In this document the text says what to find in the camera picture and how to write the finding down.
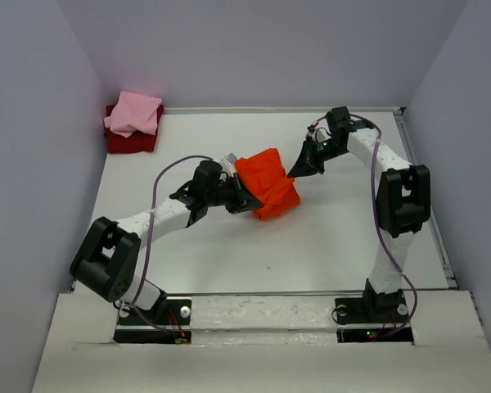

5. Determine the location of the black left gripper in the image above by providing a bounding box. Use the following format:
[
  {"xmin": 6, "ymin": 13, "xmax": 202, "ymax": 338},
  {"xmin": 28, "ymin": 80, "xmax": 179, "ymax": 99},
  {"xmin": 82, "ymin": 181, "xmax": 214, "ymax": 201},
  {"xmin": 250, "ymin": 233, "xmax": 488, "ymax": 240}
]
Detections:
[{"xmin": 205, "ymin": 174, "xmax": 263, "ymax": 215}]

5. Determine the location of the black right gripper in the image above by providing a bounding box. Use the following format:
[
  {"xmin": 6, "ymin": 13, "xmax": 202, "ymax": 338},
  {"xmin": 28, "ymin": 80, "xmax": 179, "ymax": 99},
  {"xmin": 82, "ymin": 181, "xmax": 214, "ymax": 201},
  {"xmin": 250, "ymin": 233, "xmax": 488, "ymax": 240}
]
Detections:
[{"xmin": 288, "ymin": 134, "xmax": 349, "ymax": 178}]

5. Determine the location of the orange t shirt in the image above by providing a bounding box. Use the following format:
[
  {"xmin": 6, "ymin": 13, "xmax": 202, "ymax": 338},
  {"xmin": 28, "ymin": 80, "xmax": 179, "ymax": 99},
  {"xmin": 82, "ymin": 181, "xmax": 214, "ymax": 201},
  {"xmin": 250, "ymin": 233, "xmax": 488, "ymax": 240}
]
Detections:
[{"xmin": 234, "ymin": 147, "xmax": 301, "ymax": 221}]

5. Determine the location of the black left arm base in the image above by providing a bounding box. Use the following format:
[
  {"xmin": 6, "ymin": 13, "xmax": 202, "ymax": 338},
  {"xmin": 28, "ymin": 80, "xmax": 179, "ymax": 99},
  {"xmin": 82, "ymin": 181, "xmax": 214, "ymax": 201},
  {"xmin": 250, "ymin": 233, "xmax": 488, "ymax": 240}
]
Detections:
[{"xmin": 113, "ymin": 296, "xmax": 192, "ymax": 345}]

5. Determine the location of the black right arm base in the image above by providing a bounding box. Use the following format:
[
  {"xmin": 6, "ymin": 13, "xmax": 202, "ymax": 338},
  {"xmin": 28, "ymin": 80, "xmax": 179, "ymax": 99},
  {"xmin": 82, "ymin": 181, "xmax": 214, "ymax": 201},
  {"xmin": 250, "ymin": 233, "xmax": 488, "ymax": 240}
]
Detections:
[{"xmin": 331, "ymin": 297, "xmax": 414, "ymax": 344}]

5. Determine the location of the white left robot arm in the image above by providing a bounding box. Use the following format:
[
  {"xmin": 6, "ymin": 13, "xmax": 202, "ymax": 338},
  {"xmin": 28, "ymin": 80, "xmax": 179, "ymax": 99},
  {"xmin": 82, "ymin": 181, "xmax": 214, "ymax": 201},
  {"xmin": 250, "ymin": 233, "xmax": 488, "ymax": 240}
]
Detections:
[{"xmin": 70, "ymin": 154, "xmax": 263, "ymax": 324}]

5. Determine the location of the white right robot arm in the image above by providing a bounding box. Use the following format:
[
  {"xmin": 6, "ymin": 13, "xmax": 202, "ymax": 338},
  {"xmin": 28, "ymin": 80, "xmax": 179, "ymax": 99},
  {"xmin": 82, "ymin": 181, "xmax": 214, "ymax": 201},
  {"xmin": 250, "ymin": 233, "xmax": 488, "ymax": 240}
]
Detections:
[{"xmin": 289, "ymin": 106, "xmax": 431, "ymax": 329}]

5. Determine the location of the dark red folded t shirt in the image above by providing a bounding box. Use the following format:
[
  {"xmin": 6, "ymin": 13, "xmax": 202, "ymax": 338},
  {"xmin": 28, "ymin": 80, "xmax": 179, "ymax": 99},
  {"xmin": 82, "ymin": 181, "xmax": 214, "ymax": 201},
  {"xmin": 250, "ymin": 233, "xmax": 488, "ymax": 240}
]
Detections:
[{"xmin": 103, "ymin": 105, "xmax": 164, "ymax": 154}]

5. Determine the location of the pink folded t shirt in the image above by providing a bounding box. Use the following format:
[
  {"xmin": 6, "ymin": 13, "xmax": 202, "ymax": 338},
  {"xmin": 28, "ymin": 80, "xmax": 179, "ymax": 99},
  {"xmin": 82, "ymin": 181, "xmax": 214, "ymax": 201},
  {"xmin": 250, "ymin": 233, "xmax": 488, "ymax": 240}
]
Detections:
[{"xmin": 103, "ymin": 91, "xmax": 163, "ymax": 138}]

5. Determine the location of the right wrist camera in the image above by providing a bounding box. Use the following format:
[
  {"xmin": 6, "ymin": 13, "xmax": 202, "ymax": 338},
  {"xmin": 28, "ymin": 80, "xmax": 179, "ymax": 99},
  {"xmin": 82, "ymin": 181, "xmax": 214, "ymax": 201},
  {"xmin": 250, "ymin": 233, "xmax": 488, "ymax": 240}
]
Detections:
[{"xmin": 306, "ymin": 122, "xmax": 331, "ymax": 143}]

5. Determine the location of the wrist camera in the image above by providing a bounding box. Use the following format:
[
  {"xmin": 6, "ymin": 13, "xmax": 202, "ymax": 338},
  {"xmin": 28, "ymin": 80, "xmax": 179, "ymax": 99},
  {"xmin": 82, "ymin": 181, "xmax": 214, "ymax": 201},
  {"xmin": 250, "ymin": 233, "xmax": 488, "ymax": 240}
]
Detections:
[
  {"xmin": 221, "ymin": 153, "xmax": 237, "ymax": 175},
  {"xmin": 306, "ymin": 122, "xmax": 331, "ymax": 143}
]

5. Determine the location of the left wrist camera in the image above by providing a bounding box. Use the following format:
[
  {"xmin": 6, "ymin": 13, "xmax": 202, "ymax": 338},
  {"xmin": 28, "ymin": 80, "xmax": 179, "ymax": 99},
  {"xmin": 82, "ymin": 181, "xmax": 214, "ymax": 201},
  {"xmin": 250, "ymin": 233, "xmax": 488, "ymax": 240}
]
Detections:
[{"xmin": 221, "ymin": 153, "xmax": 237, "ymax": 175}]

